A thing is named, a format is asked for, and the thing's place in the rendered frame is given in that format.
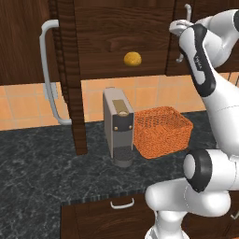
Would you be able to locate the dark wood wall cabinet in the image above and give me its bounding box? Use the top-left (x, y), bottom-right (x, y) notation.
top-left (73, 0), bottom-right (176, 79)

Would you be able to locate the dark wood closed cabinet door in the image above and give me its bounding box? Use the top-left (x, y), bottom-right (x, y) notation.
top-left (165, 0), bottom-right (239, 77)

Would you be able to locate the orange woven basket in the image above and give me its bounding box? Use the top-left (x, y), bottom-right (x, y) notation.
top-left (133, 105), bottom-right (194, 161)

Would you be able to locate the grey coffee machine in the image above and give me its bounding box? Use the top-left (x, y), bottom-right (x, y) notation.
top-left (103, 87), bottom-right (135, 169)

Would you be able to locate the dark wood drawer front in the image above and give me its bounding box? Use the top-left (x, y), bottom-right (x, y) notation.
top-left (60, 193), bottom-right (157, 239)

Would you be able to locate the grey curved door handle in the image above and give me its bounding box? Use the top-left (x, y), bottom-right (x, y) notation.
top-left (175, 3), bottom-right (193, 63)

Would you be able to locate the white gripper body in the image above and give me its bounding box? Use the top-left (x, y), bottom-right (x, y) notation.
top-left (169, 19), bottom-right (194, 36)

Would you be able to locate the dark wood open cabinet door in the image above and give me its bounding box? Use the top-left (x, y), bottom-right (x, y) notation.
top-left (48, 0), bottom-right (89, 156)

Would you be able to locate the round yellow bread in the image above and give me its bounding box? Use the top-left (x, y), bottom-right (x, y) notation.
top-left (123, 51), bottom-right (143, 67)

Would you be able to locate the long grey door handle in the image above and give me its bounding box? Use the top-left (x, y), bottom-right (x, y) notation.
top-left (39, 19), bottom-right (73, 126)

